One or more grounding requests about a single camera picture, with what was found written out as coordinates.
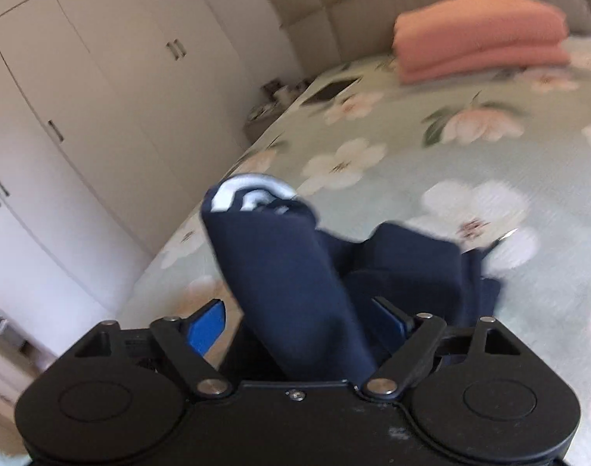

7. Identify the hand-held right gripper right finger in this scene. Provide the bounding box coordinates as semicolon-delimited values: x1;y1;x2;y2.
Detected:
362;296;522;398

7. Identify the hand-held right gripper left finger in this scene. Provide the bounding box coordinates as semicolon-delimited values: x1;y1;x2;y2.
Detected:
74;299;233;399

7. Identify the navy hooded zip jacket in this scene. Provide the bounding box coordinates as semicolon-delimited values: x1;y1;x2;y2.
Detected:
200;173;502;382

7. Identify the bed with floral bedspread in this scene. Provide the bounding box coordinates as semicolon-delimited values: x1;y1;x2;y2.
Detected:
115;34;591;447

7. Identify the grey nightstand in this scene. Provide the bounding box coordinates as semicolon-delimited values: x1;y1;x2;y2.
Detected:
244;104;284;145

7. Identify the white wardrobe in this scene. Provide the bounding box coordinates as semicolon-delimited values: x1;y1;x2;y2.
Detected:
0;0;307;365

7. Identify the dark tablet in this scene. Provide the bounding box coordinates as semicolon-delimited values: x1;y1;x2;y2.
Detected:
302;76;363;106

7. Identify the folded pink blanket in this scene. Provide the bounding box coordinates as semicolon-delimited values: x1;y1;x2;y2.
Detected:
392;0;571;85

